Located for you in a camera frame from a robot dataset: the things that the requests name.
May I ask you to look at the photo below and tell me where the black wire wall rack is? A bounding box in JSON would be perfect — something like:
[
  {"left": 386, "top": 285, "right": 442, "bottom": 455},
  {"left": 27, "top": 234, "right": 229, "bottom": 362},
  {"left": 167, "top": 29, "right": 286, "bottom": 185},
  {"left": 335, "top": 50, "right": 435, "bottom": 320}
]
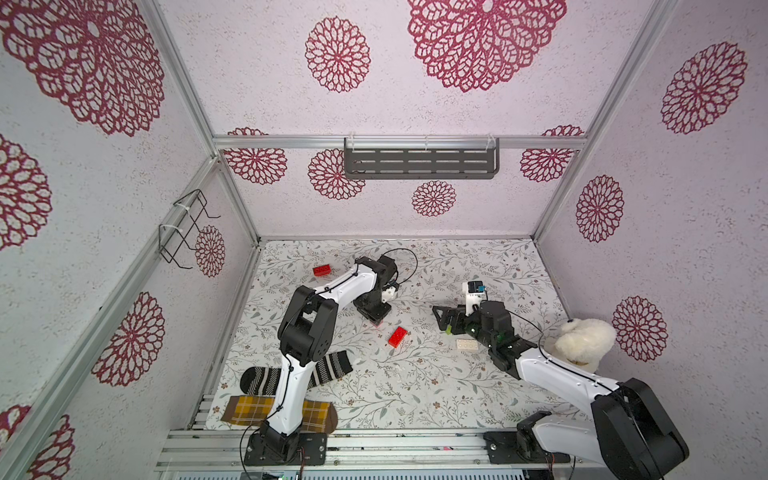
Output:
[{"left": 157, "top": 188, "right": 219, "bottom": 270}]

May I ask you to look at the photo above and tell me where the dark grey wall shelf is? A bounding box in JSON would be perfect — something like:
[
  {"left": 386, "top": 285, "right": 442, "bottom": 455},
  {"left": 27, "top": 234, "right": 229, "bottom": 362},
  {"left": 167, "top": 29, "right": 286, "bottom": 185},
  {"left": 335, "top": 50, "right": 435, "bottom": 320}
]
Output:
[{"left": 343, "top": 138, "right": 500, "bottom": 180}]

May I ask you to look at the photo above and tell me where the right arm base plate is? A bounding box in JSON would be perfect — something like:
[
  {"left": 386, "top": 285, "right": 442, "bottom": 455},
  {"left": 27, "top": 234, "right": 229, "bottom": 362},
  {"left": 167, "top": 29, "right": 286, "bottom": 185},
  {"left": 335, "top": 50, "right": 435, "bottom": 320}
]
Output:
[{"left": 483, "top": 431, "right": 571, "bottom": 466}]

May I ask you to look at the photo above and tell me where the yellow brown plaid sock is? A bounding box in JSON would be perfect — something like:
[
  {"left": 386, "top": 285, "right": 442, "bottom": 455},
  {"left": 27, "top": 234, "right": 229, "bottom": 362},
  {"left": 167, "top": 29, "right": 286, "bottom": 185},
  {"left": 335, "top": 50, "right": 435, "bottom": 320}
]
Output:
[{"left": 220, "top": 394, "right": 339, "bottom": 436}]

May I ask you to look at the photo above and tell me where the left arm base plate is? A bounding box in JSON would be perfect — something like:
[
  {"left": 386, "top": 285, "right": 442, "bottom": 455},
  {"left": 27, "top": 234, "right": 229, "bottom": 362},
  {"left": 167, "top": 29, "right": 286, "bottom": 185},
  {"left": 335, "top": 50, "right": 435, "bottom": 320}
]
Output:
[{"left": 244, "top": 432, "right": 328, "bottom": 467}]

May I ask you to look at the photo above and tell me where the red curved lego brick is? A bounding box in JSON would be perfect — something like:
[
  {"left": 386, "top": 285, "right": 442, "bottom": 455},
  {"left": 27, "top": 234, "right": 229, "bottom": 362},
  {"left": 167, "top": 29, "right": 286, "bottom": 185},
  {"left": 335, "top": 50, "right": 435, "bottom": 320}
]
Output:
[{"left": 313, "top": 264, "right": 332, "bottom": 277}]

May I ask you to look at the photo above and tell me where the cream lego plate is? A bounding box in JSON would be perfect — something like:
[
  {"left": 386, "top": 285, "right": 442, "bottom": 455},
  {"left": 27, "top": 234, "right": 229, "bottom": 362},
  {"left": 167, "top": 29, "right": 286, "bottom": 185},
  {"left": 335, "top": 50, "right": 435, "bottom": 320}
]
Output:
[{"left": 456, "top": 339, "right": 479, "bottom": 351}]

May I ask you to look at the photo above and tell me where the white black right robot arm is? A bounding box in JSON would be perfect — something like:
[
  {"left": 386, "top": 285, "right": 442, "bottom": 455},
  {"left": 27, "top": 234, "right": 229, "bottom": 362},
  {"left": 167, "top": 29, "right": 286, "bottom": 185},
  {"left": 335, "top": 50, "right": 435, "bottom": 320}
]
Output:
[{"left": 432, "top": 300, "right": 690, "bottom": 479}]

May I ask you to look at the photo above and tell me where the black white striped sock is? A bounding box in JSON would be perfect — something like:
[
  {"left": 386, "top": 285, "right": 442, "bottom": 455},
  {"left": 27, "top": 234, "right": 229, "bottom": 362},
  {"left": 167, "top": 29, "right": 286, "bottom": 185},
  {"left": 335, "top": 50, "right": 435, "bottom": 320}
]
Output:
[{"left": 239, "top": 350, "right": 354, "bottom": 397}]

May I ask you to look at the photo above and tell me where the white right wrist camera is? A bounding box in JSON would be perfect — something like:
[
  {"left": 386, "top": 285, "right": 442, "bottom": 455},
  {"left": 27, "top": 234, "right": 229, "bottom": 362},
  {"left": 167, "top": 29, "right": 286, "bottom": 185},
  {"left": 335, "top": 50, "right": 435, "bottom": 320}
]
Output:
[{"left": 462, "top": 280, "right": 487, "bottom": 316}]

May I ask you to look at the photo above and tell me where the white plush toy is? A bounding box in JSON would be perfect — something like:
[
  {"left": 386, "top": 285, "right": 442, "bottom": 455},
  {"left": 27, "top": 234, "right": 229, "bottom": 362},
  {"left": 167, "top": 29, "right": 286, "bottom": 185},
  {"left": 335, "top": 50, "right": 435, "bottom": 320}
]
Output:
[{"left": 549, "top": 318, "right": 617, "bottom": 373}]

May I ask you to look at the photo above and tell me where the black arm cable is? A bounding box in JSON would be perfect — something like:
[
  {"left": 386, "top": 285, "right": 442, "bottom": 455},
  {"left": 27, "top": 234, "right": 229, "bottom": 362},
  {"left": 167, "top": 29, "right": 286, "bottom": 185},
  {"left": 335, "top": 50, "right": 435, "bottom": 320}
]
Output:
[
  {"left": 383, "top": 247, "right": 419, "bottom": 289},
  {"left": 509, "top": 308, "right": 619, "bottom": 397}
]

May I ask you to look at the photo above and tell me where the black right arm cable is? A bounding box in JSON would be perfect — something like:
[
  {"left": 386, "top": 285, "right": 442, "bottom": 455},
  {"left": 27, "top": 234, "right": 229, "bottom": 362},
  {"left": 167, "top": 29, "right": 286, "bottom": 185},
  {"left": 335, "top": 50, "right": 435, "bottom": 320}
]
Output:
[{"left": 509, "top": 308, "right": 619, "bottom": 397}]

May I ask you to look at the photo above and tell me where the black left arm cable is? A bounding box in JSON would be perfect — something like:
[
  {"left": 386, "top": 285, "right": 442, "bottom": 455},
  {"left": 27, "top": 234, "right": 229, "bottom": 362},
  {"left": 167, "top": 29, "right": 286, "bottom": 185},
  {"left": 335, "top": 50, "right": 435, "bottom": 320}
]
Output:
[{"left": 383, "top": 247, "right": 419, "bottom": 289}]

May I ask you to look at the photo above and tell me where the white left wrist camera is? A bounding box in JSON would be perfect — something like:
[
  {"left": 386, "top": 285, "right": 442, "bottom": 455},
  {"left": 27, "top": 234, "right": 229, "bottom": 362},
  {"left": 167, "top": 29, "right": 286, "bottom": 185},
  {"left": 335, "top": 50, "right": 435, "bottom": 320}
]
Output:
[{"left": 381, "top": 284, "right": 399, "bottom": 303}]

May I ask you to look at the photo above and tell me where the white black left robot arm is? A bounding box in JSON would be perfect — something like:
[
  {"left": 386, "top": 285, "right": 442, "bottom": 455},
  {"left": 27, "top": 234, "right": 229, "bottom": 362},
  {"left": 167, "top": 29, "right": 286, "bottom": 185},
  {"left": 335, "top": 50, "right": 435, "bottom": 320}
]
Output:
[{"left": 262, "top": 255, "right": 398, "bottom": 437}]

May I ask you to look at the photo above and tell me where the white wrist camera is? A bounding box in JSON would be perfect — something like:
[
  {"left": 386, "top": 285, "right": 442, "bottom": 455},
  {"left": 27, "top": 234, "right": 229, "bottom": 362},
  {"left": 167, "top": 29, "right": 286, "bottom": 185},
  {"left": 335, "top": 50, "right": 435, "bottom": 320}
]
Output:
[
  {"left": 462, "top": 280, "right": 487, "bottom": 316},
  {"left": 381, "top": 284, "right": 399, "bottom": 303}
]

